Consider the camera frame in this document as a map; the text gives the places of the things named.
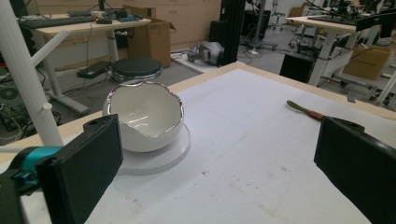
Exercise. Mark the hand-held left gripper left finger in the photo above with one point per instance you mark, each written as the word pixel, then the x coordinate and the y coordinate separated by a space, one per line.
pixel 81 169

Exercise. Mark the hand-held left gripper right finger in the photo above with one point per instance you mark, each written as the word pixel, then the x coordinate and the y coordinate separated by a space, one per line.
pixel 355 158

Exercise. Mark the white eggshell-shaped bowl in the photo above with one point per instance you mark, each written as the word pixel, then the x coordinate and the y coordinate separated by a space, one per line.
pixel 146 116

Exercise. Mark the green circuit board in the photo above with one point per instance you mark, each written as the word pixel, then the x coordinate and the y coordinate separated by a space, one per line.
pixel 11 116

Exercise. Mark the brown cardboard box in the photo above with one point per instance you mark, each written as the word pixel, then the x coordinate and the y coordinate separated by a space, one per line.
pixel 152 40
pixel 367 60

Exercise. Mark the black power adapter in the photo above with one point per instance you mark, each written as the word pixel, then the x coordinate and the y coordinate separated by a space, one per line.
pixel 92 69

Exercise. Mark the black box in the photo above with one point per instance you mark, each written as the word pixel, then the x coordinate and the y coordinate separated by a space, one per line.
pixel 297 67

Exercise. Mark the white metal stand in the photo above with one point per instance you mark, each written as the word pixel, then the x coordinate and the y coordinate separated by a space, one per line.
pixel 25 74

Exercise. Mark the black round stool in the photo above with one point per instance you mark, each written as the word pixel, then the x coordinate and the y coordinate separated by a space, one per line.
pixel 135 69

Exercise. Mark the wooden desk with white legs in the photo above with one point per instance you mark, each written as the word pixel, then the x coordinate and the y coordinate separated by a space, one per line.
pixel 77 40
pixel 327 40

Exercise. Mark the black keyboard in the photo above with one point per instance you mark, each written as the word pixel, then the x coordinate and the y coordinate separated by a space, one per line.
pixel 53 21

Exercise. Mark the grey robot part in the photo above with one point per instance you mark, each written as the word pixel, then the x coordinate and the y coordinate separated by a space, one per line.
pixel 206 53

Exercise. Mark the black metal column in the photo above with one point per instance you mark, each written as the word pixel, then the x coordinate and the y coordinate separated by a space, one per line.
pixel 231 31

